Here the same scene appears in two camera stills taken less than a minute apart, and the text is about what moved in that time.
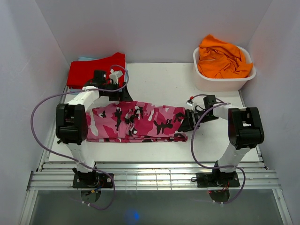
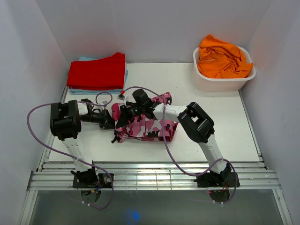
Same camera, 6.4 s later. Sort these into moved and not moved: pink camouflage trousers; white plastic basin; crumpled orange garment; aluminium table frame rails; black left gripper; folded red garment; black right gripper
Moved: black right gripper; black left gripper; pink camouflage trousers
Not moved: white plastic basin; aluminium table frame rails; crumpled orange garment; folded red garment
